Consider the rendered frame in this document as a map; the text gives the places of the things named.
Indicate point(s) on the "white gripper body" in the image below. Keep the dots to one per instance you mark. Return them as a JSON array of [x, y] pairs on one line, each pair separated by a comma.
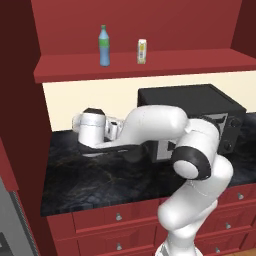
[[120, 128]]

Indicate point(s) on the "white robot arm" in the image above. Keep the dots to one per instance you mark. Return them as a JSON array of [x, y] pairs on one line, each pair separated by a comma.
[[196, 173]]

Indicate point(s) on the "tall dark red cabinet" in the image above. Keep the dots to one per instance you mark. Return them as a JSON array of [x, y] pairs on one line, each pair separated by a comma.
[[20, 100]]

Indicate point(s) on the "white yellow drink carton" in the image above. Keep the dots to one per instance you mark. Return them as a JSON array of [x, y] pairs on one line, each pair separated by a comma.
[[142, 51]]

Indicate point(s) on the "blue bottle green label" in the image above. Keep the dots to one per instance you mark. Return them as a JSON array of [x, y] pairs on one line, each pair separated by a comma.
[[104, 50]]

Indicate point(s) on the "black toaster oven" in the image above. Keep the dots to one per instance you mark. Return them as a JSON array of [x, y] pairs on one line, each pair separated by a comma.
[[196, 98]]

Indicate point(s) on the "silver drawer knob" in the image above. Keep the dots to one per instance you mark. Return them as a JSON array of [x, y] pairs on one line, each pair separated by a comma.
[[240, 196], [227, 225], [118, 217], [217, 250], [119, 246]]

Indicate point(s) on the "red drawer front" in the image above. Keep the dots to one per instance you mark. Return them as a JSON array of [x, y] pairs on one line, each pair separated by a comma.
[[100, 216], [245, 193], [100, 245], [240, 220], [233, 243]]

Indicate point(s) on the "silver-framed toaster oven door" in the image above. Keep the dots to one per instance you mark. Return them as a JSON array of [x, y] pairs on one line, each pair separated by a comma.
[[222, 125]]

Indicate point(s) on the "black oven knob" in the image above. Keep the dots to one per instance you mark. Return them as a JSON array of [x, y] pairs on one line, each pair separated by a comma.
[[235, 122], [227, 145]]

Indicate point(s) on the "grey fridge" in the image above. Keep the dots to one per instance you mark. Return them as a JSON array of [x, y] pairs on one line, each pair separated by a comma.
[[11, 226]]

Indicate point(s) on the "red open wall cabinet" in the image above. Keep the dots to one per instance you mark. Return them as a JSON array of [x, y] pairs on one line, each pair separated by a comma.
[[143, 65]]

